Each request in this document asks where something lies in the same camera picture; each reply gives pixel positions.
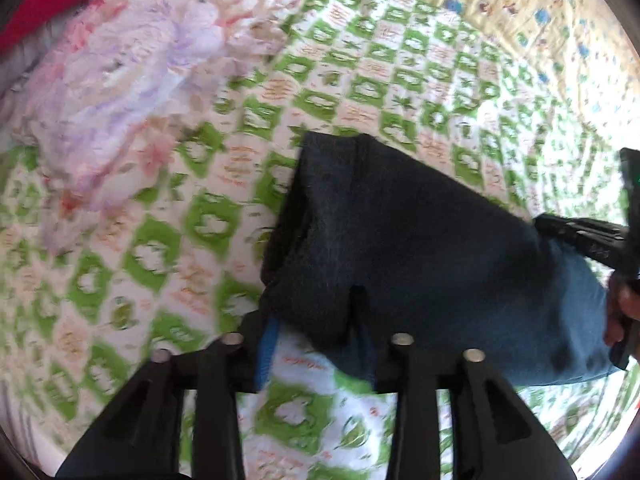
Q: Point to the floral pink quilt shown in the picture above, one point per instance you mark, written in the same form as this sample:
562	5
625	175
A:
125	90

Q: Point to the dark blue pants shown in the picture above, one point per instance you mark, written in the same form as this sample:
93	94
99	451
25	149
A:
415	260

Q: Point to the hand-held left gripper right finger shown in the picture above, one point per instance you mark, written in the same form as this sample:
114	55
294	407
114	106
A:
387	360

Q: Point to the yellow cartoon printed blanket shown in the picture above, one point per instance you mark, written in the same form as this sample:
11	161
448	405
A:
510	5

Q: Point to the green patterned bed sheet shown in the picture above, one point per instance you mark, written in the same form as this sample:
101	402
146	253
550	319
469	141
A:
380	85

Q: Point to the person's right hand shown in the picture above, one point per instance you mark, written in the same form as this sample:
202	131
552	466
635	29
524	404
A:
622	310

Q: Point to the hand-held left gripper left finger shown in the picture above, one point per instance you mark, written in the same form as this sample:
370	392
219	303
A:
265	355

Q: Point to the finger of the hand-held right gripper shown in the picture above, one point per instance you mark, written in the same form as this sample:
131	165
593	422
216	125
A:
562	227

